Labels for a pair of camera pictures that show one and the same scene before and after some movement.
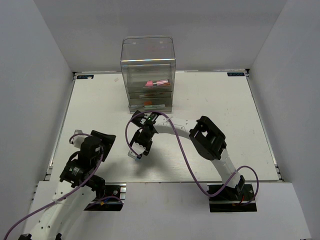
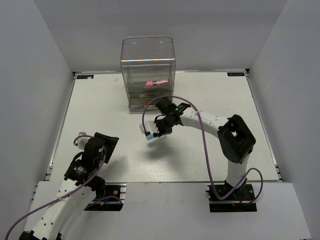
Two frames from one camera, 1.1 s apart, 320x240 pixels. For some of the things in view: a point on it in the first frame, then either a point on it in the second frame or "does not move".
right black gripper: (136, 139) to (160, 132)
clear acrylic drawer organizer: (149, 67) does not move
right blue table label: (234, 74) does not move
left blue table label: (85, 76) does not move
